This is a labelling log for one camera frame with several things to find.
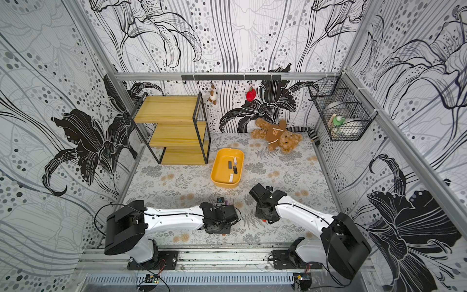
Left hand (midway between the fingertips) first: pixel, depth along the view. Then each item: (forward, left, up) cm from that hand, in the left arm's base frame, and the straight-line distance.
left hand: (224, 232), depth 81 cm
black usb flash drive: (+33, -3, +1) cm, 34 cm away
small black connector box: (-16, -33, 0) cm, 37 cm away
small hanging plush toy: (+59, +9, +32) cm, 68 cm away
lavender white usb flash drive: (+39, -3, +2) cm, 39 cm away
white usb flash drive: (+28, -1, +1) cm, 28 cm away
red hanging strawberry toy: (+60, -10, +32) cm, 69 cm away
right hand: (+9, -18, +1) cm, 20 cm away
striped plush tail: (+64, -53, +2) cm, 83 cm away
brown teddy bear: (+53, -28, +8) cm, 60 cm away
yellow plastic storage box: (+36, +1, 0) cm, 36 cm away
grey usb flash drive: (+36, 0, 0) cm, 36 cm away
